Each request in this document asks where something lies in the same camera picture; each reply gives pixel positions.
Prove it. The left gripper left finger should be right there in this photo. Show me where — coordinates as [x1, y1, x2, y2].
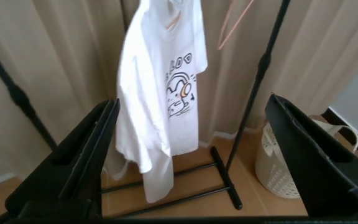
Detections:
[4, 98, 121, 218]

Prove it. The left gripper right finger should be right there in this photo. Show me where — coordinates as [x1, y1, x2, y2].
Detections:
[264, 93, 358, 218]

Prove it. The white printed t-shirt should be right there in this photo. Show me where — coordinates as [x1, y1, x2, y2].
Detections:
[104, 0, 208, 203]

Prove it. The pink clothes hanger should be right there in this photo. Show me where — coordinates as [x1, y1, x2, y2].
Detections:
[217, 0, 256, 50]
[165, 11, 183, 31]

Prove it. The white laundry basket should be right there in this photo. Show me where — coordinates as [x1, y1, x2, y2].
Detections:
[255, 118, 358, 199]

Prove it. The black clothes rack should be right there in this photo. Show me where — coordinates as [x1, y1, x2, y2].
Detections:
[0, 0, 291, 218]

